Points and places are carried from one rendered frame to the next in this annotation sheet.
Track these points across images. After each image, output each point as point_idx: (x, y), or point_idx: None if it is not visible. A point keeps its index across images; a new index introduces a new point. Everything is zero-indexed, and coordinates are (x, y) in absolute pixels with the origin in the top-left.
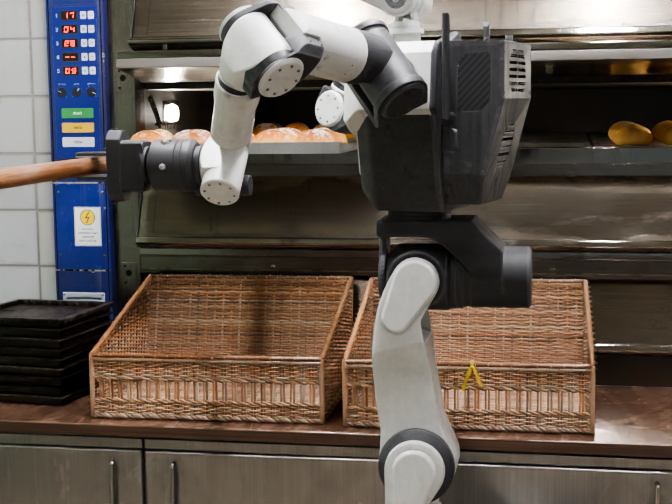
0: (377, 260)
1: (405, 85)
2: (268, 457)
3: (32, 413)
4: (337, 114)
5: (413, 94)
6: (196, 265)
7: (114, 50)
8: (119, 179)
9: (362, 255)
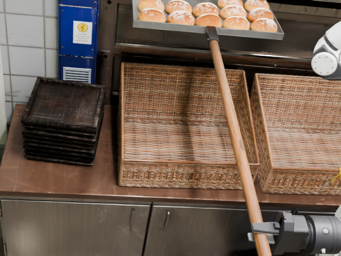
0: (258, 60)
1: None
2: (222, 209)
3: (79, 180)
4: (331, 71)
5: None
6: (149, 55)
7: None
8: (284, 249)
9: (251, 58)
